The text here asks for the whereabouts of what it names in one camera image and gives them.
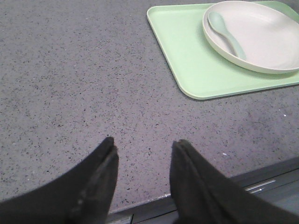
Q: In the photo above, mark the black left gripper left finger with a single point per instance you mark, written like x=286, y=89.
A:
x=83, y=195

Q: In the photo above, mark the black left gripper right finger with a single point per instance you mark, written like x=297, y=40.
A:
x=203, y=195

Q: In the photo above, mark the pale green plastic spoon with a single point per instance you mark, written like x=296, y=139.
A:
x=217, y=23

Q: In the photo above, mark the white round plate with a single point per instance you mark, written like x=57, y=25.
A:
x=269, y=38

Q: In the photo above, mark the light green rectangular tray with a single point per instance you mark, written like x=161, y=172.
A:
x=200, y=72

